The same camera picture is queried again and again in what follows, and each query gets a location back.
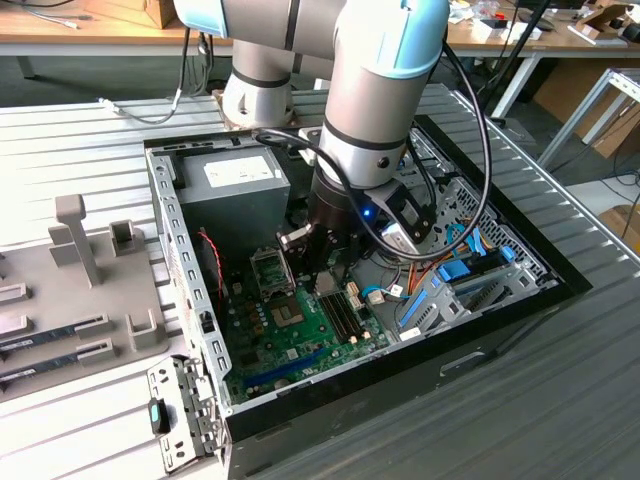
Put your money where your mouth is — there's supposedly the black case fan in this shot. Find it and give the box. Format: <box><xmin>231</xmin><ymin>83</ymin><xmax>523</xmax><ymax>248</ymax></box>
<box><xmin>192</xmin><ymin>228</ymin><xmax>227</xmax><ymax>304</ymax></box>

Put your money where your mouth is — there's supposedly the large flat cardboard box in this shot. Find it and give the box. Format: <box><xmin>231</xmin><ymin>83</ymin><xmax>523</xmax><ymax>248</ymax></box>
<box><xmin>532</xmin><ymin>58</ymin><xmax>640</xmax><ymax>160</ymax></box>

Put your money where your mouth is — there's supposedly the black open PC case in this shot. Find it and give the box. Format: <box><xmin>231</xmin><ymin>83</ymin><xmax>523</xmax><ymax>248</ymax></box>
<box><xmin>143</xmin><ymin>113</ymin><xmax>595</xmax><ymax>480</ymax></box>

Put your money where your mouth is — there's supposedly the open cardboard box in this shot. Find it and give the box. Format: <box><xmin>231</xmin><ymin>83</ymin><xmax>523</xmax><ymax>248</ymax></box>
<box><xmin>567</xmin><ymin>0</ymin><xmax>640</xmax><ymax>47</ymax></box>

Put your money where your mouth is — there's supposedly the CPU socket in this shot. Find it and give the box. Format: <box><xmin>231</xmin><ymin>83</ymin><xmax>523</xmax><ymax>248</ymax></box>
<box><xmin>268</xmin><ymin>295</ymin><xmax>307</xmax><ymax>330</ymax></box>

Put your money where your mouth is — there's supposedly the black case lock latch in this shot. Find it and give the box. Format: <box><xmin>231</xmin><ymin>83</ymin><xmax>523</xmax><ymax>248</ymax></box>
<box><xmin>148</xmin><ymin>397</ymin><xmax>171</xmax><ymax>435</ymax></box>

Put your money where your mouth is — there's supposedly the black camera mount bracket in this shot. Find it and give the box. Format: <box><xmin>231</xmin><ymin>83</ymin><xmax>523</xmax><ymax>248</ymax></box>
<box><xmin>367</xmin><ymin>179</ymin><xmax>434</xmax><ymax>241</ymax></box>

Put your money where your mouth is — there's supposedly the grey cable with plug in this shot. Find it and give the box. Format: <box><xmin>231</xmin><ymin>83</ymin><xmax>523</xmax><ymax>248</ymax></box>
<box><xmin>97</xmin><ymin>27</ymin><xmax>194</xmax><ymax>125</ymax></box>

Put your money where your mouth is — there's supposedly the black stand pole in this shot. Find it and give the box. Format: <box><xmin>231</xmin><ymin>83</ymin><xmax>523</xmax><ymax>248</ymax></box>
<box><xmin>487</xmin><ymin>0</ymin><xmax>551</xmax><ymax>121</ymax></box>

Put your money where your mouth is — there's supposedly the blue expansion slot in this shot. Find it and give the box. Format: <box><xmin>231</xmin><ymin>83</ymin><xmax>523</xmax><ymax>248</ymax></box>
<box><xmin>243</xmin><ymin>348</ymin><xmax>332</xmax><ymax>390</ymax></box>

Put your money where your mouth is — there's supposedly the green motherboard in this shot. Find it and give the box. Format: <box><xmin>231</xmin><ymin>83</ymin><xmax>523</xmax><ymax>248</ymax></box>
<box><xmin>219</xmin><ymin>243</ymin><xmax>392</xmax><ymax>404</ymax></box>

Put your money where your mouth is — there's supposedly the grey metal shelf frame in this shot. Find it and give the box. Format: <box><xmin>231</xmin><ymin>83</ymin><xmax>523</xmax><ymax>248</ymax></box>
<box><xmin>535</xmin><ymin>67</ymin><xmax>640</xmax><ymax>171</ymax></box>

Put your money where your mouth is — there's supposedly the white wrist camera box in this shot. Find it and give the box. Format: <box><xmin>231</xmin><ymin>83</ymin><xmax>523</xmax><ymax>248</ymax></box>
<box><xmin>382</xmin><ymin>222</ymin><xmax>426</xmax><ymax>257</ymax></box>

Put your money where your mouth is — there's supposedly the grey plastic parts rack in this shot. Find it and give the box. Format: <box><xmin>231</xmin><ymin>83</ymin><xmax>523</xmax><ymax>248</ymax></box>
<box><xmin>0</xmin><ymin>193</ymin><xmax>174</xmax><ymax>401</ymax></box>

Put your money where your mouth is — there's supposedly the wooden desk white frame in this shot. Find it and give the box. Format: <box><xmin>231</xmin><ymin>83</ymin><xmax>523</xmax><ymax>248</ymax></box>
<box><xmin>447</xmin><ymin>0</ymin><xmax>640</xmax><ymax>64</ymax></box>
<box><xmin>0</xmin><ymin>0</ymin><xmax>234</xmax><ymax>59</ymax></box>

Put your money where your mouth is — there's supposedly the metal socket cover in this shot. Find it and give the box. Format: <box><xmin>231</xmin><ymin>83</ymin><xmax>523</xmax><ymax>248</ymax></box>
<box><xmin>248</xmin><ymin>245</ymin><xmax>297</xmax><ymax>303</ymax></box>

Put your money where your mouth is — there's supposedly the blue wire white plug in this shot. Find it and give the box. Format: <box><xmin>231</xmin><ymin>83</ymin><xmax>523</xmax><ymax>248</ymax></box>
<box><xmin>360</xmin><ymin>283</ymin><xmax>404</xmax><ymax>306</ymax></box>

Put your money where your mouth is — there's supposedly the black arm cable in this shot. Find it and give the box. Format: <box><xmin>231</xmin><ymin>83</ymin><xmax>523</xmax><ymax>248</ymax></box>
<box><xmin>252</xmin><ymin>39</ymin><xmax>492</xmax><ymax>261</ymax></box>

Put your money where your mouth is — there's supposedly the dark blue RAM stick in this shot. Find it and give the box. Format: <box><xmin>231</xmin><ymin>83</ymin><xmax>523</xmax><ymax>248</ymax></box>
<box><xmin>0</xmin><ymin>322</ymin><xmax>81</xmax><ymax>351</ymax></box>
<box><xmin>0</xmin><ymin>349</ymin><xmax>81</xmax><ymax>385</ymax></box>

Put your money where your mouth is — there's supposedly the silver disk bay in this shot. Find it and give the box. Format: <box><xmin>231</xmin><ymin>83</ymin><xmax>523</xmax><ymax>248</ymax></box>
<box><xmin>397</xmin><ymin>247</ymin><xmax>562</xmax><ymax>345</ymax></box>

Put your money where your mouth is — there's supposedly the brown cardboard box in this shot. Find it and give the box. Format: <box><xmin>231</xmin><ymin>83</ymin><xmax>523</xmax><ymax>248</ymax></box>
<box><xmin>82</xmin><ymin>0</ymin><xmax>177</xmax><ymax>30</ymax></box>
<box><xmin>597</xmin><ymin>202</ymin><xmax>640</xmax><ymax>241</ymax></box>

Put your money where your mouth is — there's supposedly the grey power supply unit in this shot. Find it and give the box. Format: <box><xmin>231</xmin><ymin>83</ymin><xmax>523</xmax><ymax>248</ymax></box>
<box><xmin>172</xmin><ymin>146</ymin><xmax>293</xmax><ymax>251</ymax></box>

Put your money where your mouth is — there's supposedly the blue arched wire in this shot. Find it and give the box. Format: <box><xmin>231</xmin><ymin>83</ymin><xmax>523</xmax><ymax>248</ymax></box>
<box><xmin>443</xmin><ymin>222</ymin><xmax>485</xmax><ymax>261</ymax></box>

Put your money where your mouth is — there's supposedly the white paper box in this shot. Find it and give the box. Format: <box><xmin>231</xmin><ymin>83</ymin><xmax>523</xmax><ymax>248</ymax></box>
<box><xmin>472</xmin><ymin>17</ymin><xmax>544</xmax><ymax>44</ymax></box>

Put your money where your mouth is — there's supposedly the orange wire bundle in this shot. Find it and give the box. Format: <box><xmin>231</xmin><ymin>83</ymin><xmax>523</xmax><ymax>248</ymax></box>
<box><xmin>405</xmin><ymin>248</ymin><xmax>446</xmax><ymax>299</ymax></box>

